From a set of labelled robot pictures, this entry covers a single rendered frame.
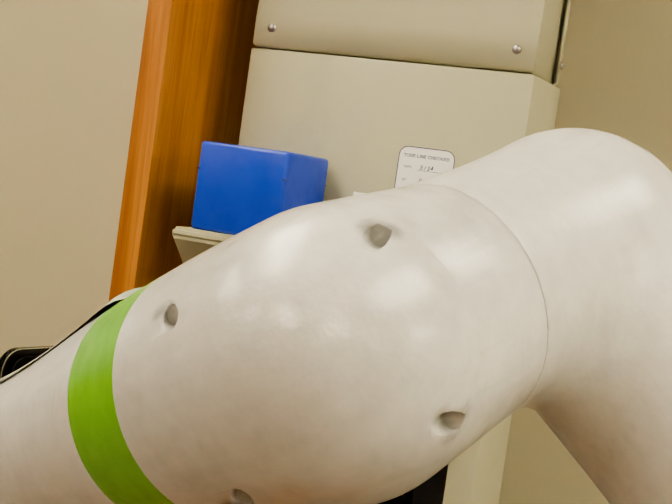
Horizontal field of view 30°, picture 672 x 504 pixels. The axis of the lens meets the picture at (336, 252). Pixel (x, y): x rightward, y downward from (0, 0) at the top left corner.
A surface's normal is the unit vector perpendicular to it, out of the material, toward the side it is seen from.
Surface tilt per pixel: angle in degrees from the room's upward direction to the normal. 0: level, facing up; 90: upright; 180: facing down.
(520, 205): 40
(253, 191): 90
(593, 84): 90
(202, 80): 90
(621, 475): 117
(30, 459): 109
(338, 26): 90
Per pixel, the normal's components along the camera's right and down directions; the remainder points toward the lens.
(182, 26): 0.91, 0.15
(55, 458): -0.73, 0.30
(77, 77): -0.40, -0.01
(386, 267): 0.29, -0.58
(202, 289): -0.75, -0.47
